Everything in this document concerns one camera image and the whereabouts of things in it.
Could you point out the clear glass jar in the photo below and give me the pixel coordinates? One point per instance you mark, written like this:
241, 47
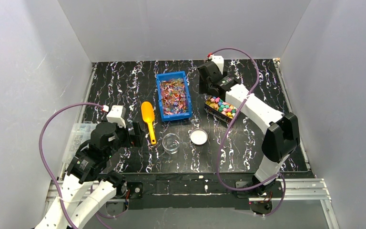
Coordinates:
171, 143

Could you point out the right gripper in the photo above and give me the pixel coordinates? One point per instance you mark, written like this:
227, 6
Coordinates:
208, 77

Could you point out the white round jar lid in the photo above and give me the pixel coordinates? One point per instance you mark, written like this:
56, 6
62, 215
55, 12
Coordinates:
198, 137

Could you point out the yellow plastic scoop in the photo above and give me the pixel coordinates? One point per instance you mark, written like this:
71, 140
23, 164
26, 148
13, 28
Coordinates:
148, 117

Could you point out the aluminium frame rail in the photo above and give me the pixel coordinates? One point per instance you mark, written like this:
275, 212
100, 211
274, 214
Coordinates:
191, 191

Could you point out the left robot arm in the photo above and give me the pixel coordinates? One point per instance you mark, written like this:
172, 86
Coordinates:
83, 191

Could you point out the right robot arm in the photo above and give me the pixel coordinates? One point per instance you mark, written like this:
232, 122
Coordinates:
281, 131

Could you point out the blue plastic candy bin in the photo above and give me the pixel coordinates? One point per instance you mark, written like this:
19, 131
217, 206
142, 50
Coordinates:
174, 96

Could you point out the clear plastic box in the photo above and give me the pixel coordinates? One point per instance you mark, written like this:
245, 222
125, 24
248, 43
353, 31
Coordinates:
80, 133

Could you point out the square tin of colourful candies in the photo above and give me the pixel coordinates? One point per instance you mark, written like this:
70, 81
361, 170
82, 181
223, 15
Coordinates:
220, 109

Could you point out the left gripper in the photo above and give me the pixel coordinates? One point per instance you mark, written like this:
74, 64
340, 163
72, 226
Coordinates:
132, 135

